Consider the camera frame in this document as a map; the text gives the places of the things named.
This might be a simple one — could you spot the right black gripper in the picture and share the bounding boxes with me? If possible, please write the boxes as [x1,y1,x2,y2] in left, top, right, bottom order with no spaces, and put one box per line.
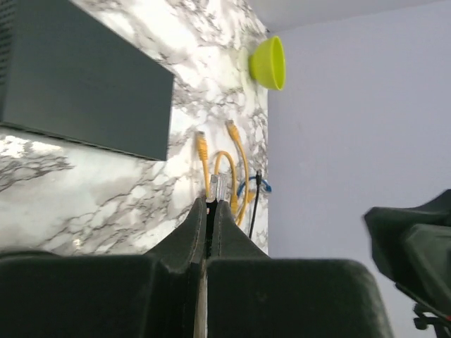
[364,189,450,331]

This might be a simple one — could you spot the yellow ethernet cable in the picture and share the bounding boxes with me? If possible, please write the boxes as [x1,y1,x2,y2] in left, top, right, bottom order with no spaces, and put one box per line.
[214,119,255,226]
[195,130,211,196]

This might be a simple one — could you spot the black network switch box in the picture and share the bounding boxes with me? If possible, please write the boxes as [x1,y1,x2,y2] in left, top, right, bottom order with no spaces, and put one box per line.
[1,1,174,161]

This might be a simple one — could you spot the blue ethernet cable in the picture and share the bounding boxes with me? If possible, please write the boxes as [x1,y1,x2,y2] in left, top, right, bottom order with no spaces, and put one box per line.
[235,177,273,198]

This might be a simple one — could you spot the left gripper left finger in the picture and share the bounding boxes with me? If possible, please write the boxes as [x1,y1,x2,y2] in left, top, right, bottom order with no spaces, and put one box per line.
[1,198,207,337]

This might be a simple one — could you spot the green bowl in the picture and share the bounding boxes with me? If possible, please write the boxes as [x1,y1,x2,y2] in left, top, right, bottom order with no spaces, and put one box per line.
[248,36,286,91]

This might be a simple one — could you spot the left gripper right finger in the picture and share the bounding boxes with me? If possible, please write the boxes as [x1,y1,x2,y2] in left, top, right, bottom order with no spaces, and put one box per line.
[206,201,393,337]

